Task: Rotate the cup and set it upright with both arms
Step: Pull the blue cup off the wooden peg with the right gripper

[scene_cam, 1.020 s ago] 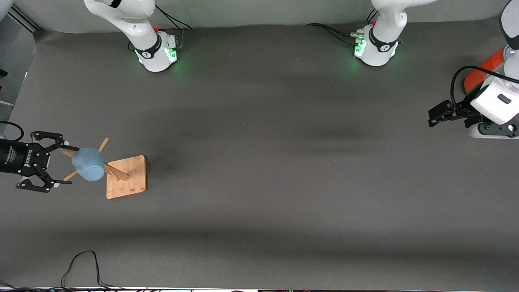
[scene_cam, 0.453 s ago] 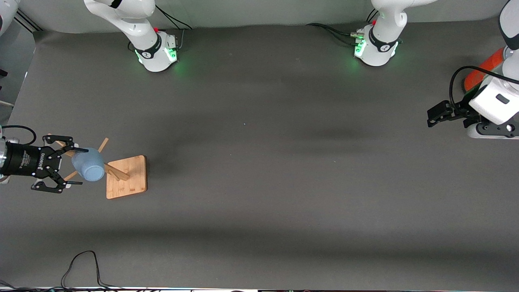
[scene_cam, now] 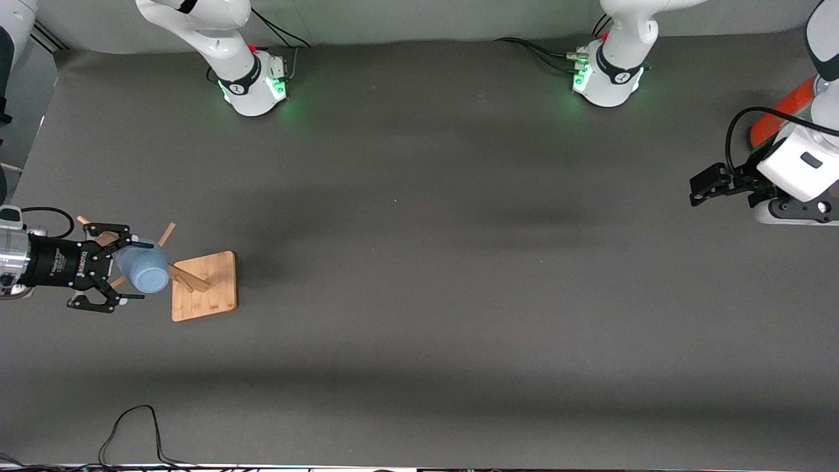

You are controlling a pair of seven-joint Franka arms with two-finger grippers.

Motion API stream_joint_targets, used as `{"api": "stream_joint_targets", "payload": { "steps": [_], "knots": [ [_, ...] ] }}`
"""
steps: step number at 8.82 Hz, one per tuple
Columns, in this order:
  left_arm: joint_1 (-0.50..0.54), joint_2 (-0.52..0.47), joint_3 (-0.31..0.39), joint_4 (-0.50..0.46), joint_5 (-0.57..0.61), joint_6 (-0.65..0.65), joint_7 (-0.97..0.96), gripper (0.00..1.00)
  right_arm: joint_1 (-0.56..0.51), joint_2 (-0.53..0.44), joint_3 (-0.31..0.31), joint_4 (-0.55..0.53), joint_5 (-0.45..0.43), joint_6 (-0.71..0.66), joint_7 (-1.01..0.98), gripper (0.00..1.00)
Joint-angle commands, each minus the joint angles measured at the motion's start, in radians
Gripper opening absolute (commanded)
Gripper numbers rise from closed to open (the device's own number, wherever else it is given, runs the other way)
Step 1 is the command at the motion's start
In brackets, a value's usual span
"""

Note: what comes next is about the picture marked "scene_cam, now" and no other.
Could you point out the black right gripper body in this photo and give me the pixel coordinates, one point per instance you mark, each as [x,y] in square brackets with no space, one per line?
[56,263]

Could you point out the light blue cup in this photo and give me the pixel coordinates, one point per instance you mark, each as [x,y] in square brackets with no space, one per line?
[145,269]

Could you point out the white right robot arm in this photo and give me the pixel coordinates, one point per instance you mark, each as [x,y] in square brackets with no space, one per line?
[216,39]

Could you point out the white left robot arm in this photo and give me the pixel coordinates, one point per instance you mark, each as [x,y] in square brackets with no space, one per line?
[623,46]

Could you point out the wooden cup rack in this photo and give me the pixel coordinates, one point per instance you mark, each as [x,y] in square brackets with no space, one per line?
[210,288]

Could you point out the orange round object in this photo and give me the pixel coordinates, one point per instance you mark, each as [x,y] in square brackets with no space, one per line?
[780,115]

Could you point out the grey table mat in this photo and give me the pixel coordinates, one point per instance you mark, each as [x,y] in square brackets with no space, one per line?
[419,328]

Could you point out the aluminium frame rail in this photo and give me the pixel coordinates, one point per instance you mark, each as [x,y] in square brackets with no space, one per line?
[51,38]

